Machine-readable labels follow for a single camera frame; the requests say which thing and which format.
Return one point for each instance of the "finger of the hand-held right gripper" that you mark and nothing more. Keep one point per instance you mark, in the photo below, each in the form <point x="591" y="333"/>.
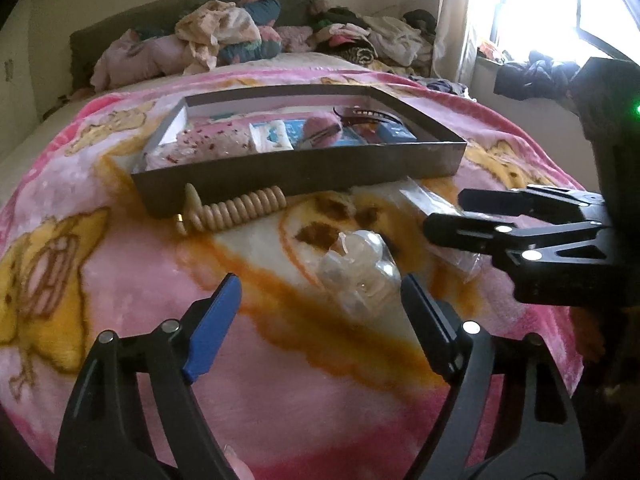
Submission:
<point x="470" y="232"/>
<point x="525" y="200"/>

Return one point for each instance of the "black jacket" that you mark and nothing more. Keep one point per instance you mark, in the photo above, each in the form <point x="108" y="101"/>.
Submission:
<point x="535" y="77"/>

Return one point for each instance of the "white packet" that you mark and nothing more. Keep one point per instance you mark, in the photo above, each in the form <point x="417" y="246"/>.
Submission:
<point x="270" y="136"/>

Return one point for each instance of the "pile of clothes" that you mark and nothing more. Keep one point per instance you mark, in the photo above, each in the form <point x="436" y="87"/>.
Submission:
<point x="380" y="35"/>

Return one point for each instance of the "clear hair claw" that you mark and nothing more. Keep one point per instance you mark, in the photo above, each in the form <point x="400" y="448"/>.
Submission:
<point x="357" y="270"/>

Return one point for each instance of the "pink pillow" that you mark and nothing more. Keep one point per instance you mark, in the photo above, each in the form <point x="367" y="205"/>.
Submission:
<point x="297" y="38"/>

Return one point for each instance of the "clear plastic packet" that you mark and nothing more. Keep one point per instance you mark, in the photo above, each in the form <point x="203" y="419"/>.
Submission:
<point x="440" y="207"/>

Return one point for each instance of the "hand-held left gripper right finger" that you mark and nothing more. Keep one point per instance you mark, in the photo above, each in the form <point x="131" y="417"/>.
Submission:
<point x="430" y="330"/>

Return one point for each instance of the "pink spotted pouch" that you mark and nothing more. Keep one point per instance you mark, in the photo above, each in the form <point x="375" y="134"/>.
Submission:
<point x="200" y="145"/>

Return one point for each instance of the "small blue box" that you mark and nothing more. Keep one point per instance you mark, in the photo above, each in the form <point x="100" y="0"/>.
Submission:
<point x="395" y="134"/>

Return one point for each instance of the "dark cardboard box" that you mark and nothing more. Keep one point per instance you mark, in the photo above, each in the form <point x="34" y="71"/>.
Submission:
<point x="300" y="170"/>

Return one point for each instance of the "orange clothes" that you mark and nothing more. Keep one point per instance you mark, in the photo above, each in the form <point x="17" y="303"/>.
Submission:
<point x="490" y="51"/>

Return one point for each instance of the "brown hair claw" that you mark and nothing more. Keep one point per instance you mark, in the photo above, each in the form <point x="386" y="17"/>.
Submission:
<point x="370" y="116"/>

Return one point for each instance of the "cream curtain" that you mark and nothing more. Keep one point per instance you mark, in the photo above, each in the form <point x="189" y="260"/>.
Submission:
<point x="462" y="20"/>

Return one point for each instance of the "cream floral cloth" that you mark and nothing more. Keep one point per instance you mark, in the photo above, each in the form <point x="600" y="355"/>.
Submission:
<point x="220" y="30"/>

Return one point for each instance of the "pink printed blanket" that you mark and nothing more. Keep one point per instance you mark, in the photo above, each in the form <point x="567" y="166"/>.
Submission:
<point x="150" y="285"/>

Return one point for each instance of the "teal floral quilt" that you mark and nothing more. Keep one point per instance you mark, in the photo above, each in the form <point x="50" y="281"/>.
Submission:
<point x="265" y="15"/>

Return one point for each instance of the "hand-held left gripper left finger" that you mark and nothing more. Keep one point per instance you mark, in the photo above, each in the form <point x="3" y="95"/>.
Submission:
<point x="215" y="330"/>

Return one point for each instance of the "lilac bedding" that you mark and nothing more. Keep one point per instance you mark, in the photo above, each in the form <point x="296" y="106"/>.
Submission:
<point x="135" y="57"/>

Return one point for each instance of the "window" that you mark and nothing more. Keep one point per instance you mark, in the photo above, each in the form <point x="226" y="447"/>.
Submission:
<point x="540" y="5"/>

